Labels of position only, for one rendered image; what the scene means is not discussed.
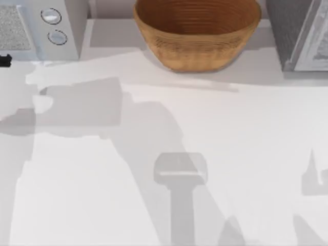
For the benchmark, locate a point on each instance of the brown woven basket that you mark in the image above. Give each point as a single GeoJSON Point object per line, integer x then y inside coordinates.
{"type": "Point", "coordinates": [197, 36]}

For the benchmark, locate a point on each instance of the pale microwave oven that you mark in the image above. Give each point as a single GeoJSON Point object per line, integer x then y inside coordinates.
{"type": "Point", "coordinates": [69, 30]}

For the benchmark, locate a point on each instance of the large microwave knob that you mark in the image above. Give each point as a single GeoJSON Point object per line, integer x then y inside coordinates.
{"type": "Point", "coordinates": [51, 16]}

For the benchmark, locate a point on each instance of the small microwave knob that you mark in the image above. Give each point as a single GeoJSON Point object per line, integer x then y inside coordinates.
{"type": "Point", "coordinates": [57, 37]}

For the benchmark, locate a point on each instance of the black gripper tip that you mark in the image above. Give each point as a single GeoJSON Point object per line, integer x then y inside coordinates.
{"type": "Point", "coordinates": [5, 60]}

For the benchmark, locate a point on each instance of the grey cabinet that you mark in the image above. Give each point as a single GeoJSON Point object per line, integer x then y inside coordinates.
{"type": "Point", "coordinates": [289, 33]}

